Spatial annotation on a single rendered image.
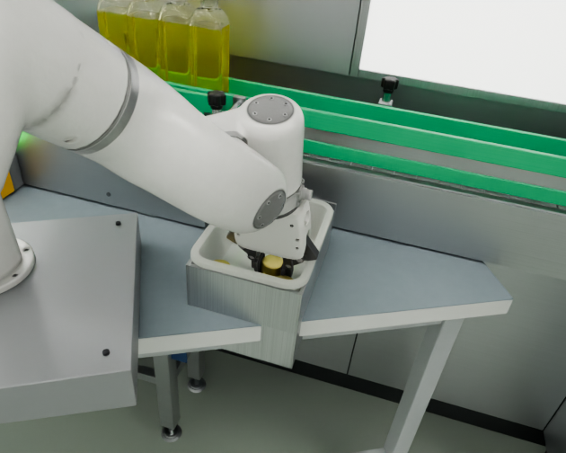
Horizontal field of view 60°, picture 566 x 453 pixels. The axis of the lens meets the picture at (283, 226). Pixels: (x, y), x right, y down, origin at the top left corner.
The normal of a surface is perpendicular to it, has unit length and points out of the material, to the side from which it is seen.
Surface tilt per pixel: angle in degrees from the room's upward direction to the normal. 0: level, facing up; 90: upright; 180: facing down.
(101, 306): 2
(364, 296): 0
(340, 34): 90
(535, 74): 90
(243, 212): 102
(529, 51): 90
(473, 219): 90
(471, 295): 0
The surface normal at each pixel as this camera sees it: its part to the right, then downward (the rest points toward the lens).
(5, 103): 0.94, 0.25
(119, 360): 0.04, -0.81
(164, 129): 0.43, 0.18
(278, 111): 0.04, -0.62
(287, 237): -0.18, 0.76
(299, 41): -0.28, 0.55
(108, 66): 0.90, -0.15
